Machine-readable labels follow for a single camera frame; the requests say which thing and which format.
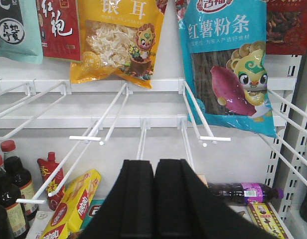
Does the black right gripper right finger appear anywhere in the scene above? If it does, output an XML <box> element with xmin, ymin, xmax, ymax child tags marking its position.
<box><xmin>154</xmin><ymin>158</ymin><xmax>234</xmax><ymax>239</ymax></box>

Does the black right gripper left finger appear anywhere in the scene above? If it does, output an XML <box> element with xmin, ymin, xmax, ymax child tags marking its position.
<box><xmin>98</xmin><ymin>159</ymin><xmax>155</xmax><ymax>239</ymax></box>

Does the teal goji berry pouch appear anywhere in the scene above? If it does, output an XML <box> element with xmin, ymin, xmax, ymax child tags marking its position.
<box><xmin>0</xmin><ymin>0</ymin><xmax>43</xmax><ymax>64</ymax></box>

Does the purple label drink bottle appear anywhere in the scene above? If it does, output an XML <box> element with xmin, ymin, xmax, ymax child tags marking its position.
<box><xmin>207</xmin><ymin>183</ymin><xmax>284</xmax><ymax>206</ymax></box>

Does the yellow Nabati wafer box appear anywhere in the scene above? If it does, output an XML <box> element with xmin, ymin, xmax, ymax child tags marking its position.
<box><xmin>40</xmin><ymin>169</ymin><xmax>101</xmax><ymax>239</ymax></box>

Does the red spouted sauce pouch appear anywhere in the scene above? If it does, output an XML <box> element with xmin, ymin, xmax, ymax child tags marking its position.
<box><xmin>36</xmin><ymin>151</ymin><xmax>66</xmax><ymax>211</ymax></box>

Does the red cap soy sauce bottle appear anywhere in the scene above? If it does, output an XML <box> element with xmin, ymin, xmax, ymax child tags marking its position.
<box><xmin>0</xmin><ymin>139</ymin><xmax>39</xmax><ymax>222</ymax></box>
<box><xmin>0</xmin><ymin>155</ymin><xmax>29</xmax><ymax>239</ymax></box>

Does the blue sweet potato noodle pouch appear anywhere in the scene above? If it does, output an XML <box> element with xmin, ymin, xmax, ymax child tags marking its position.
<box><xmin>175</xmin><ymin>0</ymin><xmax>276</xmax><ymax>137</ymax></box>

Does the yellow white fungus pouch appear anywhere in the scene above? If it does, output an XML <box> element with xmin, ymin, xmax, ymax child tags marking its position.
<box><xmin>70</xmin><ymin>0</ymin><xmax>167</xmax><ymax>89</ymax></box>

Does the red Da Hong Pao pouch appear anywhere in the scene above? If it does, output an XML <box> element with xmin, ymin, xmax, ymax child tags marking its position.
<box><xmin>36</xmin><ymin>0</ymin><xmax>81</xmax><ymax>62</ymax></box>

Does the red dried chili pouch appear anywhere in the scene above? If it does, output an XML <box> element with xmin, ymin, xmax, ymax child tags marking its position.
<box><xmin>266</xmin><ymin>0</ymin><xmax>307</xmax><ymax>55</ymax></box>

